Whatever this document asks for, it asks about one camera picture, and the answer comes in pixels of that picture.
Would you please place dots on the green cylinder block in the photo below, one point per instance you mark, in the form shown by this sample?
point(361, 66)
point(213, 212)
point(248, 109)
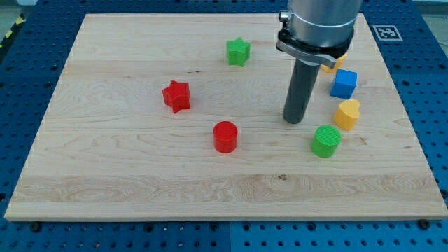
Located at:
point(326, 140)

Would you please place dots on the green star block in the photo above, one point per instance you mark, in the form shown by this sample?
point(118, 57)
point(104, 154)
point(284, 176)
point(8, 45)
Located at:
point(237, 51)

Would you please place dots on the yellow block behind arm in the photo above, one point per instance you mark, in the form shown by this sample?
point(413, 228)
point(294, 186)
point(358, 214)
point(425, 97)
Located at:
point(337, 66)

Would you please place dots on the wooden board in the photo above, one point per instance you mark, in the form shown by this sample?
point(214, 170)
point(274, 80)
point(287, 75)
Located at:
point(179, 118)

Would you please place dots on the red star block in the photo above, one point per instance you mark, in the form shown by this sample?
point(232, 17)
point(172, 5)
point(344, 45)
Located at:
point(177, 96)

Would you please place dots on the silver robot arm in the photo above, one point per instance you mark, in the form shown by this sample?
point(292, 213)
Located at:
point(315, 33)

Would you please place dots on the black yellow hazard tape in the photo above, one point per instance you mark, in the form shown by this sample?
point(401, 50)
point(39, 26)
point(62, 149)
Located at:
point(12, 33)

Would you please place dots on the yellow heart block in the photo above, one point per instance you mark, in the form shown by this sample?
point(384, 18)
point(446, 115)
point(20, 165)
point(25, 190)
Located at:
point(347, 114)

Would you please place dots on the red cylinder block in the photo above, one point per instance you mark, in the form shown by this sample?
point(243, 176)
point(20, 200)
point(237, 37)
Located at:
point(225, 135)

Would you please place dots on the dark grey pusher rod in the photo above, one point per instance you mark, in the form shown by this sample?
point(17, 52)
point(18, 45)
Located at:
point(299, 92)

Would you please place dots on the white fiducial marker tag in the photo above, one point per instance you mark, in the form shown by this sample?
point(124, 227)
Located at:
point(387, 33)

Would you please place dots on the blue cube block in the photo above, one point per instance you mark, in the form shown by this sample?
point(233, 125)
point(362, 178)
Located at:
point(344, 84)

